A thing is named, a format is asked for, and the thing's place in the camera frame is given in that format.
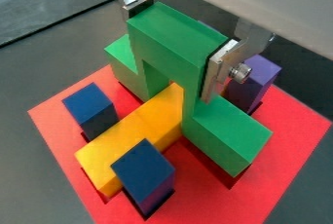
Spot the red base board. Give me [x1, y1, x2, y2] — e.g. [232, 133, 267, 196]
[28, 67, 331, 224]

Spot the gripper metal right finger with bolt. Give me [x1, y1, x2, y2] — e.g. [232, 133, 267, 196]
[200, 19, 275, 103]

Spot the purple block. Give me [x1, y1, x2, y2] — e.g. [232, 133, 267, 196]
[224, 55, 280, 114]

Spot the yellow block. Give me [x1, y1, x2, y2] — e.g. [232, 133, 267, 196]
[73, 83, 183, 198]

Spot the dark blue block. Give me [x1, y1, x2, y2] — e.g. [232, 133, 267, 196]
[110, 139, 175, 217]
[62, 83, 119, 141]

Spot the green stepped block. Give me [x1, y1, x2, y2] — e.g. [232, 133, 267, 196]
[105, 2, 271, 177]

